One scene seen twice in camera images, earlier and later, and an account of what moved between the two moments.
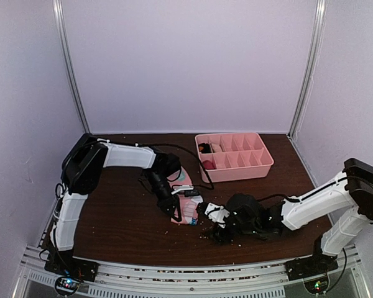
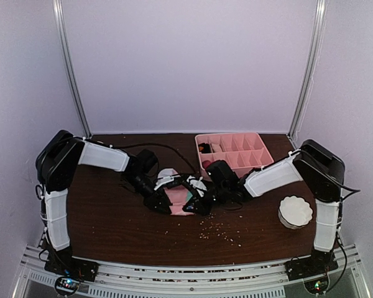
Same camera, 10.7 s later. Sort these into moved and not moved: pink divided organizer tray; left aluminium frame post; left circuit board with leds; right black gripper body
Moved: right black gripper body
Not moved: left aluminium frame post; left circuit board with leds; pink divided organizer tray
